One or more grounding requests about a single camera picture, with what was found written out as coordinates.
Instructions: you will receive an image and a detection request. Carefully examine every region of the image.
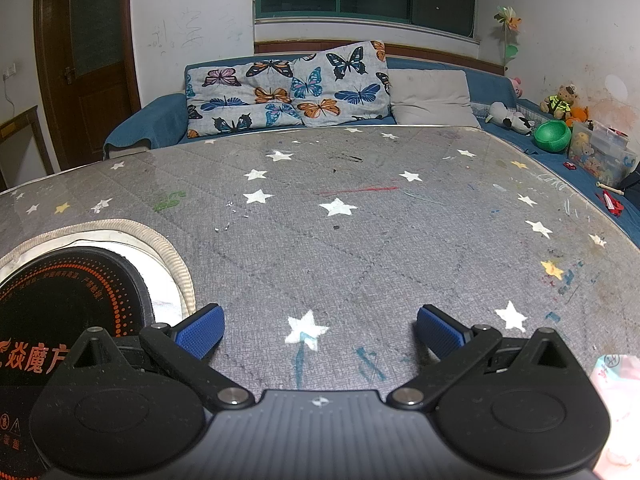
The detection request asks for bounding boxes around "brown door with glass pane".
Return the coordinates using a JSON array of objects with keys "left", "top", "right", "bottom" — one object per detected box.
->
[{"left": 32, "top": 0, "right": 142, "bottom": 171}]

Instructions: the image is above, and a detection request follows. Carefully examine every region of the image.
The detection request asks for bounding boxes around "butterfly print quilt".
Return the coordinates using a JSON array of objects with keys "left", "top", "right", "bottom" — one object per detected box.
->
[{"left": 185, "top": 40, "right": 393, "bottom": 140}]

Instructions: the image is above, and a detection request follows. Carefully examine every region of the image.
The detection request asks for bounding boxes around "teddy bear in yellow vest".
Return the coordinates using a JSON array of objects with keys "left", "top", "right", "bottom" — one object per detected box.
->
[{"left": 539, "top": 84, "right": 581, "bottom": 121}]

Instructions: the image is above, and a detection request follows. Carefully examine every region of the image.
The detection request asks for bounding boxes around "paper flower decoration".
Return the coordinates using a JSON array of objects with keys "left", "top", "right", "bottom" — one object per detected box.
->
[{"left": 492, "top": 5, "right": 523, "bottom": 68}]

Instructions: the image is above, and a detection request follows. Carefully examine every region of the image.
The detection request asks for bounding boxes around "wooden side table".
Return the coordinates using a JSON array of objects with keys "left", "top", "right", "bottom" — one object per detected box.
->
[{"left": 0, "top": 105, "right": 56, "bottom": 191}]

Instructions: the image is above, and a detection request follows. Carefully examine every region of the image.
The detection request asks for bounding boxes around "pink tissue pack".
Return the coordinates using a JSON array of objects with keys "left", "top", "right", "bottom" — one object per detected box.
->
[{"left": 590, "top": 352, "right": 640, "bottom": 473}]

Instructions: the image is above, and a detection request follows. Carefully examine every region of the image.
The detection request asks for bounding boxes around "wooden wall rail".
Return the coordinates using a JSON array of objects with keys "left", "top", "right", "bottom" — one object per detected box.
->
[{"left": 253, "top": 40, "right": 506, "bottom": 75}]

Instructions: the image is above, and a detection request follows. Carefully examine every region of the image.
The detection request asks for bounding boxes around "clear plastic toy box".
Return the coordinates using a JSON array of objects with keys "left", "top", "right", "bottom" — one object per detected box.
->
[{"left": 567, "top": 120, "right": 638, "bottom": 187}]

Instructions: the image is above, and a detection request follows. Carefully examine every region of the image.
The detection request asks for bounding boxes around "black round induction cooktop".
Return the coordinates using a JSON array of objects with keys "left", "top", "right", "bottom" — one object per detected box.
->
[{"left": 0, "top": 246, "right": 156, "bottom": 480}]

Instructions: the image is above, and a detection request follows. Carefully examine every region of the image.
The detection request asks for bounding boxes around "blue sofa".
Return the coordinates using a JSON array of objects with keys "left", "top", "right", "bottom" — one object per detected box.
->
[{"left": 102, "top": 54, "right": 640, "bottom": 211}]

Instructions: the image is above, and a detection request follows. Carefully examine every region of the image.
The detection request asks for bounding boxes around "orange plush toy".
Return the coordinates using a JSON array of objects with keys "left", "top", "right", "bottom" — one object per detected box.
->
[{"left": 565, "top": 104, "right": 591, "bottom": 128}]

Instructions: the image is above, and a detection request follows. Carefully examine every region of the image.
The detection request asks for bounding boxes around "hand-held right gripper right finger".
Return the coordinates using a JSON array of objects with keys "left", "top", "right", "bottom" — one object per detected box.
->
[{"left": 387, "top": 304, "right": 581, "bottom": 411}]

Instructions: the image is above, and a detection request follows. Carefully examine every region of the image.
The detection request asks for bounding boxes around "grey star-print table cover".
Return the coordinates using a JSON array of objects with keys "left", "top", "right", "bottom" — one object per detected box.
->
[{"left": 0, "top": 125, "right": 640, "bottom": 480}]

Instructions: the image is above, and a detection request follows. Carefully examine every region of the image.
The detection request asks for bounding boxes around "beige pillow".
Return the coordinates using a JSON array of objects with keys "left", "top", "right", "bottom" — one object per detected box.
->
[{"left": 389, "top": 69, "right": 482, "bottom": 128}]

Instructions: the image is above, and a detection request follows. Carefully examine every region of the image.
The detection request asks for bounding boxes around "black and white plush cow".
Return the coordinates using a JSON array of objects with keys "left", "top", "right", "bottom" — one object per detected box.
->
[{"left": 485, "top": 101, "right": 533, "bottom": 136}]

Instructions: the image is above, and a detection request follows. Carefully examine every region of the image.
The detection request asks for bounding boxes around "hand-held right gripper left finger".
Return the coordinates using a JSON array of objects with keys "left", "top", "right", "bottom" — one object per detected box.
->
[{"left": 62, "top": 303, "right": 257, "bottom": 409}]

